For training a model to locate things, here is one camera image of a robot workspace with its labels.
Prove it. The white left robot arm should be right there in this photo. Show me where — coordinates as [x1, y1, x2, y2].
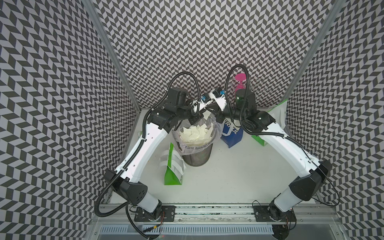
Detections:
[95, 88, 207, 220]

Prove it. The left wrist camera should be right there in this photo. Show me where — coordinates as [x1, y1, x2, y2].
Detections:
[194, 94, 211, 112]

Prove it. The green white bag front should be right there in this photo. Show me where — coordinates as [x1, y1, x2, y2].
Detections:
[159, 143, 186, 186]

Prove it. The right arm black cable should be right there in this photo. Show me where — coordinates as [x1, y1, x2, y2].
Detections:
[224, 64, 341, 232]

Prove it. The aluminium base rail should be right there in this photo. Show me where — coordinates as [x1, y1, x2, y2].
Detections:
[84, 202, 349, 240]

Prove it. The mesh waste bin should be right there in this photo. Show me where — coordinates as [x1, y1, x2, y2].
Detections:
[172, 112, 224, 167]

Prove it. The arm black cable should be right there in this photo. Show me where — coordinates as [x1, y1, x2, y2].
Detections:
[224, 64, 341, 232]
[94, 71, 202, 240]

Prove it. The pink hourglass ornament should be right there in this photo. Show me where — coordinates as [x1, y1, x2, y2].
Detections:
[235, 73, 247, 92]

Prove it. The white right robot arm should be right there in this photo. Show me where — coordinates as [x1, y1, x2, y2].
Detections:
[200, 88, 332, 222]

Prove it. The green white bag right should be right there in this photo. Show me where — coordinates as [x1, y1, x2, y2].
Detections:
[251, 98, 289, 147]

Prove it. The clear plastic bin liner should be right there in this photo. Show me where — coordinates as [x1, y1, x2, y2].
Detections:
[172, 112, 224, 156]

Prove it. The aluminium corner post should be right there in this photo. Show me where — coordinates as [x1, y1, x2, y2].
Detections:
[82, 0, 141, 112]
[280, 0, 347, 103]

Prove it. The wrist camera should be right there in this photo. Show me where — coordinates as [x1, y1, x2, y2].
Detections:
[209, 87, 227, 112]
[194, 94, 211, 112]

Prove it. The green white bag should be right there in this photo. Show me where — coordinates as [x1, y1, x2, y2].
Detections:
[251, 98, 289, 147]
[159, 143, 186, 186]

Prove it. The aluminium corner post left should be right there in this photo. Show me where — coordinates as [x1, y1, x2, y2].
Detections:
[82, 0, 141, 112]

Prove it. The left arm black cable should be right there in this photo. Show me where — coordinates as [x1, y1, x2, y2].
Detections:
[94, 71, 202, 240]

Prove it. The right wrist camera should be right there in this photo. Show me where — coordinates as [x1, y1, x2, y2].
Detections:
[209, 87, 227, 112]

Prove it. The pile of receipt scraps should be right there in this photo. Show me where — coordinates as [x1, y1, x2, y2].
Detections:
[180, 123, 214, 147]

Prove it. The aluminium corner post right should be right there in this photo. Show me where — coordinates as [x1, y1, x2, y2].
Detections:
[280, 0, 347, 103]

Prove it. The blue paper bag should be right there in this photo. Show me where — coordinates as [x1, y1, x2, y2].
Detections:
[221, 119, 244, 148]

